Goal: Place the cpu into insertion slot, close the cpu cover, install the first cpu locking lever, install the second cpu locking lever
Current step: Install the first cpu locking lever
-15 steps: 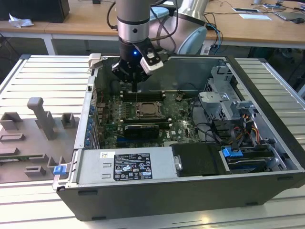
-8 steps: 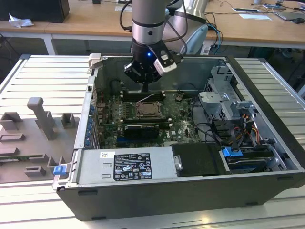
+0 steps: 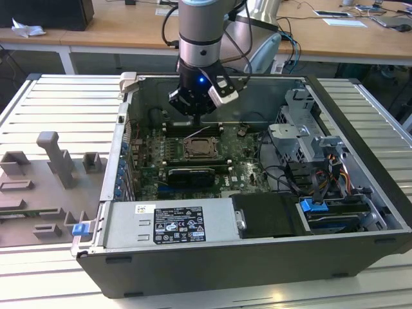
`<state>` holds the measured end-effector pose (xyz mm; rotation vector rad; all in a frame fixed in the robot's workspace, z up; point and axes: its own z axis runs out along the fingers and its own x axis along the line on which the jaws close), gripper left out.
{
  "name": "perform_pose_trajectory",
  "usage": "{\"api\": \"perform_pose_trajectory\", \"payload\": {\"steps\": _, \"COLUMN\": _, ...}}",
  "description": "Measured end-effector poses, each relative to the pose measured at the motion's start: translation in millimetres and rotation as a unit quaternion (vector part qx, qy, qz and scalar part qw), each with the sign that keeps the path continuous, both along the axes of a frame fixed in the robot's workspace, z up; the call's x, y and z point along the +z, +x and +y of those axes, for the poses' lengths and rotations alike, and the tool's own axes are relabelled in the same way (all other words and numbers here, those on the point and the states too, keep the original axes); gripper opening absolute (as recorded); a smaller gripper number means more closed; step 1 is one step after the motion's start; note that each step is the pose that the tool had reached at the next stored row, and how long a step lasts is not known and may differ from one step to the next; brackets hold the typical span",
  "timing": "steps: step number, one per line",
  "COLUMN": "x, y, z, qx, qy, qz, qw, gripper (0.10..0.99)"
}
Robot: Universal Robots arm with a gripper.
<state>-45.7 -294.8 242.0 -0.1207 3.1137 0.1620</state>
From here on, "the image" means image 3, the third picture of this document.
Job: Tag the metal locking lever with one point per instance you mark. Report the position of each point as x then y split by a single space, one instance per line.
199 132

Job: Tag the silver topped CPU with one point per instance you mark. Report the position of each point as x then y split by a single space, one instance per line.
201 148

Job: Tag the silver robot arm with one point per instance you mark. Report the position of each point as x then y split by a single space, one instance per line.
199 32

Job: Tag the black RAM slot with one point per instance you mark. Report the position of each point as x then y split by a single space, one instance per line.
175 131
199 162
175 134
175 125
222 169
175 128
199 166

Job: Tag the CPU socket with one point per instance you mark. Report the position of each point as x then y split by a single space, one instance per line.
202 158

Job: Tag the round coin battery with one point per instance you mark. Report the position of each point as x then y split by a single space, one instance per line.
243 131

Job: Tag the black graphics card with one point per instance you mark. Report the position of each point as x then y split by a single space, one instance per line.
193 177

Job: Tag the wooden desk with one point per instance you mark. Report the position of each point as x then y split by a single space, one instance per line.
128 35

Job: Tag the green motherboard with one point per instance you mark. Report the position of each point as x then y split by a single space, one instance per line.
248 174

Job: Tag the metal drive cage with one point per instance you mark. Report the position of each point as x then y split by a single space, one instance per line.
289 141

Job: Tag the black plastic shroud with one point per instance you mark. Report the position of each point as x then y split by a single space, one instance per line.
267 215

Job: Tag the grey power supply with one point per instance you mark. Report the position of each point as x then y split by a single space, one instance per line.
125 225

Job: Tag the hard disk in blue carrier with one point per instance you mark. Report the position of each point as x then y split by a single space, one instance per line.
313 205

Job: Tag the black box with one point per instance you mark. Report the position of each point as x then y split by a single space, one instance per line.
48 13

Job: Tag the blue plastic latch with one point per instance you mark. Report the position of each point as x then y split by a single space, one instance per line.
80 230

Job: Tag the crumpled white paper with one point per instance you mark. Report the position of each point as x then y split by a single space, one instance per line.
27 30

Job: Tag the grey parts rack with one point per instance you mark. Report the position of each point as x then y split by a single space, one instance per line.
42 193

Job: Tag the black PC case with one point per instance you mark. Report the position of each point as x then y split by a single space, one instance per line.
225 273

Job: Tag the green RAM stick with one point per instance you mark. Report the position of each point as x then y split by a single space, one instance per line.
25 213

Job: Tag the grey laptop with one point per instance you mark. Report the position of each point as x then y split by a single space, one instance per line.
392 21

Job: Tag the black computer mouse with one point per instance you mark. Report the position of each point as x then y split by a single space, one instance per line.
404 28

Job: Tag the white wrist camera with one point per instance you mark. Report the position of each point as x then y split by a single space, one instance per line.
223 93

